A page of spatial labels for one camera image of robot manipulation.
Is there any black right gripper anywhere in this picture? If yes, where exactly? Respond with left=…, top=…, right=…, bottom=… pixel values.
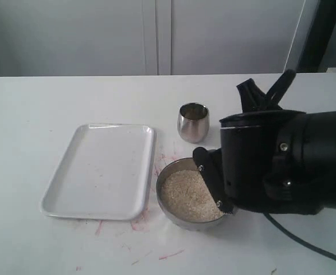
left=193, top=69, right=323, bottom=215

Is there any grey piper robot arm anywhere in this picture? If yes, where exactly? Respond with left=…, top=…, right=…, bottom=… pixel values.
left=193, top=69, right=336, bottom=215

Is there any small steel cup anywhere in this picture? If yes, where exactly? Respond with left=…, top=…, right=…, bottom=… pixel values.
left=177, top=103, right=210, bottom=143

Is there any steel bowl of rice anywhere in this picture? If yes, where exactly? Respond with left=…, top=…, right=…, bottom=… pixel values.
left=156, top=158, right=225, bottom=231

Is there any white rectangular tray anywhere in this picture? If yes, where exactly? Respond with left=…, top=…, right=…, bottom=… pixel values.
left=40, top=124, right=155, bottom=221

